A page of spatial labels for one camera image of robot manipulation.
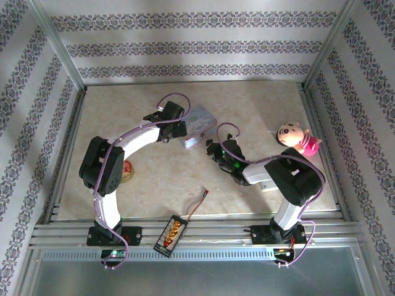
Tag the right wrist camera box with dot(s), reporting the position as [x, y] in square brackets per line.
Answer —
[233, 138]

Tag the small circuit board green light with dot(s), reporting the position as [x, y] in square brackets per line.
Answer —
[114, 253]

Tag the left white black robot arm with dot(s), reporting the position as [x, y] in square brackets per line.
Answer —
[105, 209]

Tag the black board with yellow connectors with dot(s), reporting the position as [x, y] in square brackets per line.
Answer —
[171, 235]

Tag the tape roll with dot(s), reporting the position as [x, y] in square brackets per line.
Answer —
[128, 171]

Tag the white plastic bracket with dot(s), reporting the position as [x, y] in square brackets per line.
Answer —
[267, 186]

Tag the pastel cartoon print box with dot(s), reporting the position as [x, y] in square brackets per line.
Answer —
[200, 121]

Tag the aluminium upright post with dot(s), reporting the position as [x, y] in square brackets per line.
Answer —
[330, 46]
[58, 46]

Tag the perforated metal strip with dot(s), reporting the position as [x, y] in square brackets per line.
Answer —
[200, 254]

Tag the aluminium frame rails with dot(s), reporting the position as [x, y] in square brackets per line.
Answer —
[213, 226]

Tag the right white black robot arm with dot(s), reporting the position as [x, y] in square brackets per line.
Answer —
[296, 182]

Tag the pink cartoon plush doll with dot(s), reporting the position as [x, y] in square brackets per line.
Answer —
[297, 138]

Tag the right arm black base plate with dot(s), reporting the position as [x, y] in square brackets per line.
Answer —
[262, 235]

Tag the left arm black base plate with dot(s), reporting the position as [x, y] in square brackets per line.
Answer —
[135, 235]

